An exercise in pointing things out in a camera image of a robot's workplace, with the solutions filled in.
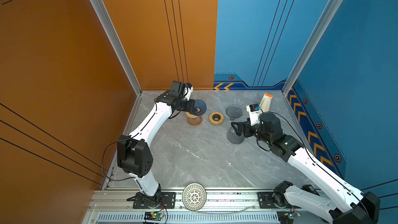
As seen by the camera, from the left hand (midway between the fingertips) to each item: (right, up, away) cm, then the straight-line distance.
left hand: (193, 104), depth 86 cm
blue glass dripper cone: (+4, -2, +5) cm, 7 cm away
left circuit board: (-17, -52, -15) cm, 57 cm away
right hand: (+23, -9, -11) cm, 27 cm away
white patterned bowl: (+2, -45, -12) cm, 47 cm away
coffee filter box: (+47, +1, +16) cm, 50 cm away
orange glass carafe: (0, -12, +15) cm, 19 cm away
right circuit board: (+44, -52, -15) cm, 70 cm away
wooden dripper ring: (+15, -10, +17) cm, 24 cm away
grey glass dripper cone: (+26, -5, +16) cm, 31 cm away
